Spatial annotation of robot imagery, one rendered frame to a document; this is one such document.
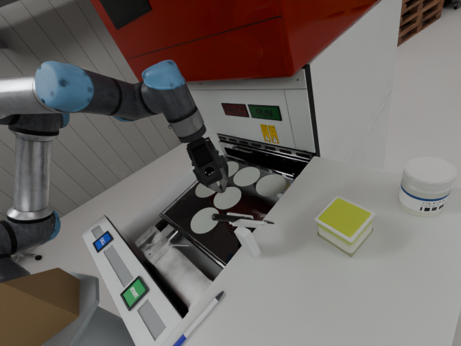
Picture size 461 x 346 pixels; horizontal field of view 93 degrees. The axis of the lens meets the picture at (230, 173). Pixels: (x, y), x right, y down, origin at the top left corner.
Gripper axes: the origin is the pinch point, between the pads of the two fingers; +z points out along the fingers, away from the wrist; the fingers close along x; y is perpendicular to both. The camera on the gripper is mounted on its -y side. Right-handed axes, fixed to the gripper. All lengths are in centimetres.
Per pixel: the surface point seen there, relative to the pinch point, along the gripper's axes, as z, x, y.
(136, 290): 2.8, 28.9, -14.3
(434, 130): 98, -177, 59
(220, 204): 9.1, 2.6, 5.0
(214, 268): 17.2, 12.7, -9.7
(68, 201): 88, 183, 223
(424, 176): -7.2, -32.3, -29.6
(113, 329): 37, 61, 1
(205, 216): 9.3, 8.8, 3.3
